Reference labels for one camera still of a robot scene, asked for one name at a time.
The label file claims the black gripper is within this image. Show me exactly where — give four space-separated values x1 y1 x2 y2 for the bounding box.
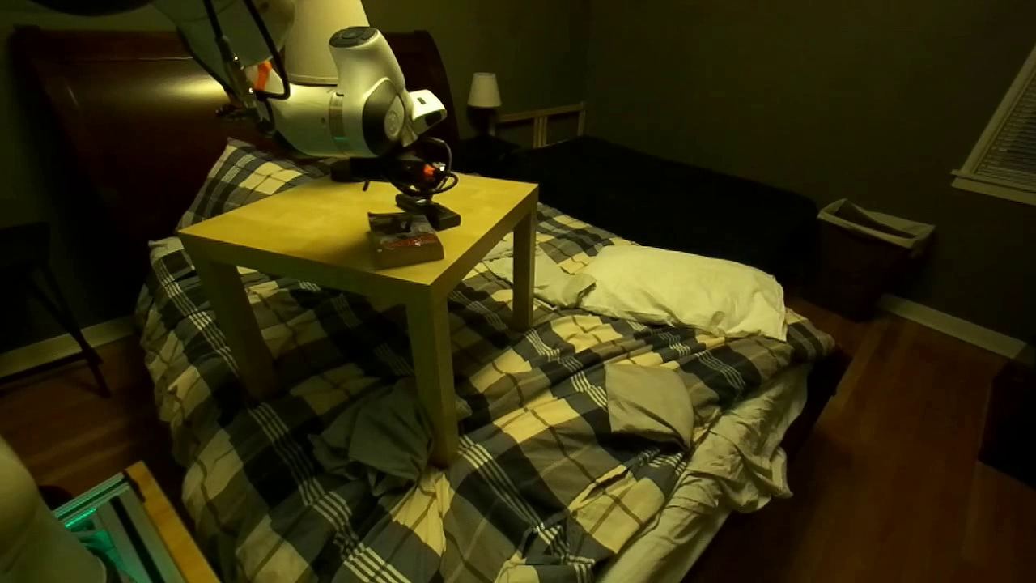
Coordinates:
382 133 459 221

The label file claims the white rounded robot base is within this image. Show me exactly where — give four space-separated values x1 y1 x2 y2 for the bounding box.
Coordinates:
0 434 108 583

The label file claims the small brown box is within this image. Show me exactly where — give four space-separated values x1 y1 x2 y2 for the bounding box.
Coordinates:
367 211 448 272

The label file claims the light wooden side table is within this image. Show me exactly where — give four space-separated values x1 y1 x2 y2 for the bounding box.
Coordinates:
176 170 542 468

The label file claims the small table lamp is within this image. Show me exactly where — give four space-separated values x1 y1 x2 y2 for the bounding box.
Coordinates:
466 68 505 141

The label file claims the plaid-covered bed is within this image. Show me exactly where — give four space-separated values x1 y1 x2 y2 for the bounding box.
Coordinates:
134 140 834 583

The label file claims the dark low couch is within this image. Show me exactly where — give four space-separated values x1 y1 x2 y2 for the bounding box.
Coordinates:
450 133 820 295

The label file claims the white pillow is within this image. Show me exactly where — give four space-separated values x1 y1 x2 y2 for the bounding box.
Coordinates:
585 244 789 342

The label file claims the dark wooden headboard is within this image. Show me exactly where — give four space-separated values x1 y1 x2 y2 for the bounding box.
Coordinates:
14 27 463 262

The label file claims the black tripod stand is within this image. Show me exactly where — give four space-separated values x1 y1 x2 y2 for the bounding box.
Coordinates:
0 221 114 401

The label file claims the white bed sheet mattress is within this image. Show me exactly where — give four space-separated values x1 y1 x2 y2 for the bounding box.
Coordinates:
624 359 817 583

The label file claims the green framed panel stack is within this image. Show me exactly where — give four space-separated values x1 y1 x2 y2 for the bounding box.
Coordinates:
46 459 223 583

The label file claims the rectangular waste bin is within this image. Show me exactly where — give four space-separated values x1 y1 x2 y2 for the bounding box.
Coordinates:
814 194 940 319

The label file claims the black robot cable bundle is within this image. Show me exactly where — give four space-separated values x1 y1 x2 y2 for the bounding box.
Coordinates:
173 0 295 123

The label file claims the white window frame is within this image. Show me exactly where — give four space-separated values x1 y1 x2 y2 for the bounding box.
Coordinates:
948 45 1036 206

